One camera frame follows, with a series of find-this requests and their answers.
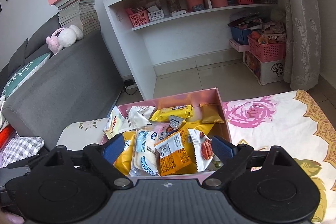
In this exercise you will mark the red cloth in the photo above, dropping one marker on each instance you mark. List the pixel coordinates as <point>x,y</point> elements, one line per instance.
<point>5,137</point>

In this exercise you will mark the orange white snack packet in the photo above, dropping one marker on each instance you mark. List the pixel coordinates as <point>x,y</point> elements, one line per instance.
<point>173,158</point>

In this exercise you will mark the white fluffy toy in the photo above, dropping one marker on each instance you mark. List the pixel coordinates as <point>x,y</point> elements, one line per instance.
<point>277,14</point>

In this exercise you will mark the large pink basket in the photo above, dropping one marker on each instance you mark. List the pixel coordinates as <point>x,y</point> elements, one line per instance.
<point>267,52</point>

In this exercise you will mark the large yellow snack packet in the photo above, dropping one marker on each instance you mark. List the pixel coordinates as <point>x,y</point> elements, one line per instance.
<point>199,127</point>

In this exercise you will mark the white nut snack packet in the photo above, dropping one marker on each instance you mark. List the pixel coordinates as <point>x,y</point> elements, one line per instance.
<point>136,116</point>

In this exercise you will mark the brown snack packet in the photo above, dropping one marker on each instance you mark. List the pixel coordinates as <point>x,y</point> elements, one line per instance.
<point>211,113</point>

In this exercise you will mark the grey checked cloth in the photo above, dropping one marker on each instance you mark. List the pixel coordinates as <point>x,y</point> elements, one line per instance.
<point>21,148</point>

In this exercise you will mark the plain yellow snack packet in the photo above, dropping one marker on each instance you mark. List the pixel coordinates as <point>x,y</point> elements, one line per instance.
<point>123,158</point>

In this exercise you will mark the patterned cardboard box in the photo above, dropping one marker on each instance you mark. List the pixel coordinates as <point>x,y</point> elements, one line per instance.
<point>274,31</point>

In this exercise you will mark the white pink plush rabbit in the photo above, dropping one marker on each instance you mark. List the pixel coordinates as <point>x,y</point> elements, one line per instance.
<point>67,37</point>

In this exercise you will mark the pink edged white board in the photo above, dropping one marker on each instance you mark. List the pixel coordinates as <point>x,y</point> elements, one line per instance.
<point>237,47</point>

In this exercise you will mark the dark grey cushion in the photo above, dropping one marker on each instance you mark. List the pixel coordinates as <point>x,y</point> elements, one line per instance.
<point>15,56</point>

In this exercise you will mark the white shelf desk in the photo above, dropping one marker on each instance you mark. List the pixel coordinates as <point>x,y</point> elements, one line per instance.
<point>126,56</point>

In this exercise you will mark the lace curtain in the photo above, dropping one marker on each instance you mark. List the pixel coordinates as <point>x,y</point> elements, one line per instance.
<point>302,29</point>

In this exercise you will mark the clear jar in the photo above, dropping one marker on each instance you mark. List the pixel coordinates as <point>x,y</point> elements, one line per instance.
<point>173,3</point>

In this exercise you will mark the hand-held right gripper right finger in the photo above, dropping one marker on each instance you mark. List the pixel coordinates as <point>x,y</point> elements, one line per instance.
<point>223,148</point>

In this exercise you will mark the cream red-label snack packet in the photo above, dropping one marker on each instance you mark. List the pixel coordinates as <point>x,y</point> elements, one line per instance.
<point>113,123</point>

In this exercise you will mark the teal patterned cushion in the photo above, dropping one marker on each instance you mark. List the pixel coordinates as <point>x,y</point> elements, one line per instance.
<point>23,71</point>

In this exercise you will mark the dark foil bag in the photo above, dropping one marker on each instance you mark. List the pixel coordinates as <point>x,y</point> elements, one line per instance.
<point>244,20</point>

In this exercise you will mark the white green-leaf snack packet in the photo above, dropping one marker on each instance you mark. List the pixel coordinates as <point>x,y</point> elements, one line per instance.
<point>215,163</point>

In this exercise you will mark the white ornate storage box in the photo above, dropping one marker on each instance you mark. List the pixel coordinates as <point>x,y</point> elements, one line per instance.
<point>273,71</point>

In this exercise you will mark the small white snack packet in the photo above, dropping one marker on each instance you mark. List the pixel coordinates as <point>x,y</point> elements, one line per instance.
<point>174,122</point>

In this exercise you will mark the yellow bar packet dark label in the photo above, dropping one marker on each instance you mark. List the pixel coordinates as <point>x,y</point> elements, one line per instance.
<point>174,111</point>

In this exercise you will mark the grey sofa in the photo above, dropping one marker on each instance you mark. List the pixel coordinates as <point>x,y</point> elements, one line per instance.
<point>65,82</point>

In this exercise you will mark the blue storage box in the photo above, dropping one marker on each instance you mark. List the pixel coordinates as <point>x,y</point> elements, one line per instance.
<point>240,35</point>

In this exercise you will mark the small blue box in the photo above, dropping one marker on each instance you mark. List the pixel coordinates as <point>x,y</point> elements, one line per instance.
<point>198,8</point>

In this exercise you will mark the stack of books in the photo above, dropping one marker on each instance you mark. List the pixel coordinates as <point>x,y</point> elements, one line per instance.
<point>78,14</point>

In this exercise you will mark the white labelled box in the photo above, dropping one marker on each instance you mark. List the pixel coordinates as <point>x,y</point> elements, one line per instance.
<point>156,15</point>

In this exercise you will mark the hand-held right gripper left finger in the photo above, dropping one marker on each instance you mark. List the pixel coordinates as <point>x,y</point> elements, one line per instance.
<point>114,148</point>

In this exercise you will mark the orange toy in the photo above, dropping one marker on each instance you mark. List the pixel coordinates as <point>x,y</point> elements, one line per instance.
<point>260,39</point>

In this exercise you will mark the white pecan snack packet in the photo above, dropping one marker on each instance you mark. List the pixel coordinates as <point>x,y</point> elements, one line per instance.
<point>202,150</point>

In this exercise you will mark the pink cardboard box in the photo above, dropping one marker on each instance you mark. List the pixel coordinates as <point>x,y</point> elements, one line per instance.
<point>168,101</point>

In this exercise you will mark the white blue bread packet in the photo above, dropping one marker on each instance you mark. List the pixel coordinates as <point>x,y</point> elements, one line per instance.
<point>145,153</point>

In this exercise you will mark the pink perforated basket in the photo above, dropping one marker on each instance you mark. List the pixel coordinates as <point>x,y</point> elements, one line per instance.
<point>139,19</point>

